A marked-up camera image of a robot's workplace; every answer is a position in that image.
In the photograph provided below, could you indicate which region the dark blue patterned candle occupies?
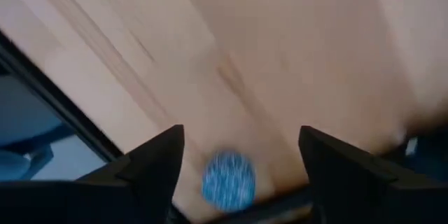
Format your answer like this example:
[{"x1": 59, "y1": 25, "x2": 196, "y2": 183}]
[{"x1": 202, "y1": 150, "x2": 257, "y2": 214}]

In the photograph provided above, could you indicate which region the grey office chair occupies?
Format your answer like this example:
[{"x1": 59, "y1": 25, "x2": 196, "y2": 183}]
[{"x1": 0, "y1": 118, "x2": 76, "y2": 182}]

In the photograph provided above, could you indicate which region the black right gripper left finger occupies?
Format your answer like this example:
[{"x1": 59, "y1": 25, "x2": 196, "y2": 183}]
[{"x1": 78, "y1": 124, "x2": 186, "y2": 224}]

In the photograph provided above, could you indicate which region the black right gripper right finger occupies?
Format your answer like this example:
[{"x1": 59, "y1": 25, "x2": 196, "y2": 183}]
[{"x1": 298, "y1": 125, "x2": 448, "y2": 224}]

